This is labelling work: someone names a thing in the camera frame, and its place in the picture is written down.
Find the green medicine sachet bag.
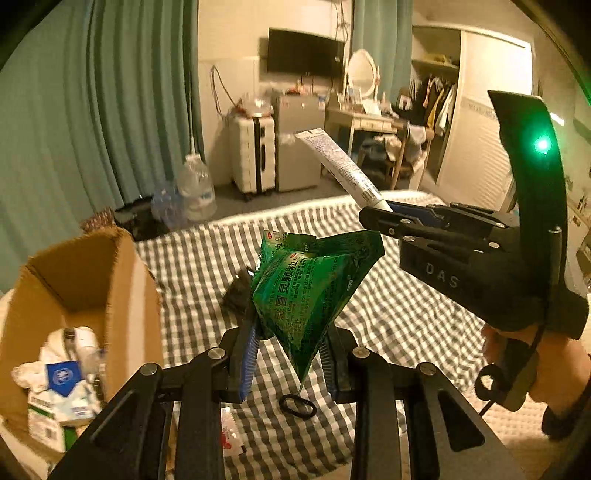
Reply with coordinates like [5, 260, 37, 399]
[250, 230, 385, 391]

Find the white ointment tube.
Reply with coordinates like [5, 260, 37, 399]
[295, 128, 392, 212]

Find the white red wet wipe sachet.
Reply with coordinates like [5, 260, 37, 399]
[221, 407, 245, 457]

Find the blue Vinda tissue pack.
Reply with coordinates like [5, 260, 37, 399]
[43, 361, 100, 426]

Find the white tissue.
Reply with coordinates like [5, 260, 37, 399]
[11, 361, 49, 393]

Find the person's right hand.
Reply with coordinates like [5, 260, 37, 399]
[481, 324, 590, 418]

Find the black tape roll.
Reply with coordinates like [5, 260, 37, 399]
[222, 267, 254, 315]

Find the grey checkered bed sheet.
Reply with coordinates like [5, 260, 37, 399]
[136, 196, 484, 479]

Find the white dressing table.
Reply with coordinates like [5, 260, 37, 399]
[325, 107, 409, 190]

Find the silver mini fridge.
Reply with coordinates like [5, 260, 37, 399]
[273, 93, 325, 192]

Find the white louvered wardrobe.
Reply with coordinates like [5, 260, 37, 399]
[412, 23, 533, 210]

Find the white tape roll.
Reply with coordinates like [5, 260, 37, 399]
[39, 326, 102, 373]

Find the brown cardboard box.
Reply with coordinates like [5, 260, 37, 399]
[1, 227, 163, 464]

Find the white oval mirror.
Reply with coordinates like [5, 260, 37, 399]
[346, 49, 379, 100]

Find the white suitcase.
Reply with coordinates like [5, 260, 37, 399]
[229, 117, 276, 201]

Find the white green medicine box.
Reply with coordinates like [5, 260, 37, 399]
[27, 390, 78, 453]

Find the large clear water jug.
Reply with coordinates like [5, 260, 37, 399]
[176, 153, 216, 223]

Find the teal corner curtain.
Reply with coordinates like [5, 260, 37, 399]
[352, 0, 414, 102]

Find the brown patterned bag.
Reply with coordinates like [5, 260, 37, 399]
[80, 207, 115, 234]

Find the teal window curtain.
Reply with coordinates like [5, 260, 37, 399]
[1, 1, 204, 290]

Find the black hair tie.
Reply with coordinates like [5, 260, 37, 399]
[278, 393, 319, 420]

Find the black wall television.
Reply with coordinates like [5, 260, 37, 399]
[266, 29, 345, 79]

